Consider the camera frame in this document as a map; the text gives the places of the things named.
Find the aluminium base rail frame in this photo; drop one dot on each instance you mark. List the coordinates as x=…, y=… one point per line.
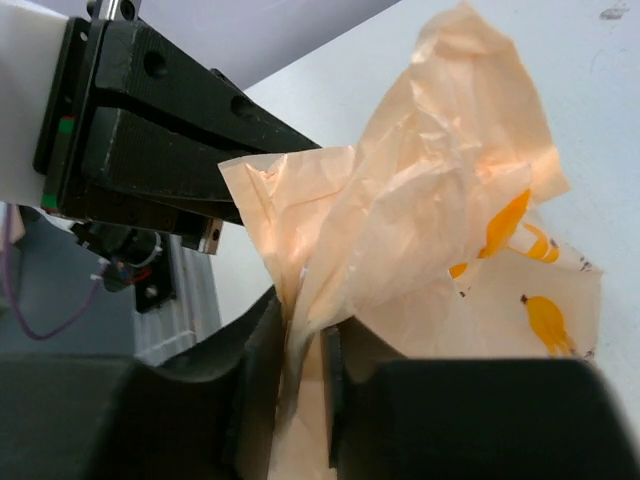
x=185, y=320

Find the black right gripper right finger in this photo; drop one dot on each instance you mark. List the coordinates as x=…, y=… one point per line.
x=391, y=417

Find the banana print plastic bag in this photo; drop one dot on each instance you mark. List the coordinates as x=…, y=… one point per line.
x=425, y=231

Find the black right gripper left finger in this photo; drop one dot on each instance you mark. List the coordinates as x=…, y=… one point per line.
x=207, y=413

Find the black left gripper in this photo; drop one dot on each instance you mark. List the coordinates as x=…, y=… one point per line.
x=126, y=183

